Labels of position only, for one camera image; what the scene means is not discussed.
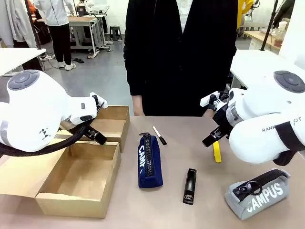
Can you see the wooden background table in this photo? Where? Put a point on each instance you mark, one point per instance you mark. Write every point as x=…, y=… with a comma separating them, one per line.
x=259, y=38

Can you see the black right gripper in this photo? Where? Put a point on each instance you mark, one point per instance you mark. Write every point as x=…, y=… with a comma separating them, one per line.
x=222, y=119

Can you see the person's right hand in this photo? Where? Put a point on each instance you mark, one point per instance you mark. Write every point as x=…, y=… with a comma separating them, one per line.
x=137, y=106

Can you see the person's left forearm black sleeve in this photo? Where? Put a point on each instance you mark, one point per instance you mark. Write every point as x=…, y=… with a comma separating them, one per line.
x=227, y=71

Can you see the small open cardboard box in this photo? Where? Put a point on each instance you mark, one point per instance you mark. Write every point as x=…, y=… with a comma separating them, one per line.
x=114, y=126

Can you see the dark plastic stool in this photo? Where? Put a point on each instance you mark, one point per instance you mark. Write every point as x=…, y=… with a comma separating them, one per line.
x=115, y=32

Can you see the yellow garment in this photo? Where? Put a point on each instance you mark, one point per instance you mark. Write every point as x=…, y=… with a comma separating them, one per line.
x=244, y=12

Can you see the person's left hand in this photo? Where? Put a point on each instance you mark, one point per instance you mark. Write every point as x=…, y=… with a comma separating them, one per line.
x=209, y=114

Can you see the clear bottle with orange liquid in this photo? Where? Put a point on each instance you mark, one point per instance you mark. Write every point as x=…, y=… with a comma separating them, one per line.
x=280, y=34

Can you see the background workbench with equipment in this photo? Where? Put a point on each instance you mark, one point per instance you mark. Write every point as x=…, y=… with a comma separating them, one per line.
x=88, y=26

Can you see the bystander in white jacket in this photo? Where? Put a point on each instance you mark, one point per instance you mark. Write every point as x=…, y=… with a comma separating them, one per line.
x=57, y=23

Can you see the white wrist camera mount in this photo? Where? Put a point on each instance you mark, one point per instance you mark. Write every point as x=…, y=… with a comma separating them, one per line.
x=100, y=101
x=207, y=100

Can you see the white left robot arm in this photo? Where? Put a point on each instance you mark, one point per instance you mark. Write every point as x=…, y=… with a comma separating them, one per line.
x=35, y=112

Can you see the white side table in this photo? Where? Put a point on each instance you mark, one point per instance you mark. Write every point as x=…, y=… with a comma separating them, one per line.
x=16, y=58

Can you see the yellow utility knife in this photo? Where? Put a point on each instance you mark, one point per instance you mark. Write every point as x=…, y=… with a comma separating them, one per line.
x=217, y=152

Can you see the person in black cardigan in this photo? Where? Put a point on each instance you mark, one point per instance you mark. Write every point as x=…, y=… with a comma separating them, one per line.
x=181, y=59

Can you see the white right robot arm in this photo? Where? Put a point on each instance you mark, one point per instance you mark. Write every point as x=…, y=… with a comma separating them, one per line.
x=262, y=119

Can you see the black stand pole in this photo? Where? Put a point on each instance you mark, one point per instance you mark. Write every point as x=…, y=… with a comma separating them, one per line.
x=35, y=33

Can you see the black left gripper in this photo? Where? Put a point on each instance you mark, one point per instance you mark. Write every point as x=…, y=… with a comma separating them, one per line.
x=89, y=131

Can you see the white marker with black cap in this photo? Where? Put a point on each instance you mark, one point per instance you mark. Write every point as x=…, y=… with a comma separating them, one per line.
x=159, y=135

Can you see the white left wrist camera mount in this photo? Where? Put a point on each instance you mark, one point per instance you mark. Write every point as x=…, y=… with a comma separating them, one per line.
x=100, y=101

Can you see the black stapler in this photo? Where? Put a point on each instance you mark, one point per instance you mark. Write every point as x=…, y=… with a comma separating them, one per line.
x=190, y=186

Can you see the large open cardboard box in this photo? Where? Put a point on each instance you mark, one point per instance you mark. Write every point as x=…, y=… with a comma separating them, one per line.
x=76, y=174

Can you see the gray campus pencil case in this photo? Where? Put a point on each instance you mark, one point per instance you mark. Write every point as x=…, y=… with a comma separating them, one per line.
x=259, y=195

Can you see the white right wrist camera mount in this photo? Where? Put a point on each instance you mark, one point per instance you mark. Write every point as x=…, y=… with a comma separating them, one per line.
x=207, y=100

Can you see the blue campus pencil case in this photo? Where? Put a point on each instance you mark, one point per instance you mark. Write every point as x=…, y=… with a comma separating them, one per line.
x=149, y=162

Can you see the black tripod pole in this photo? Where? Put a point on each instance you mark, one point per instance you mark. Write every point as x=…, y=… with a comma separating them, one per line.
x=269, y=26

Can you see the person's right forearm black sleeve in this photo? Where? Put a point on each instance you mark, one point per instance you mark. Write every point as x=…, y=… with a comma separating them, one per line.
x=134, y=71

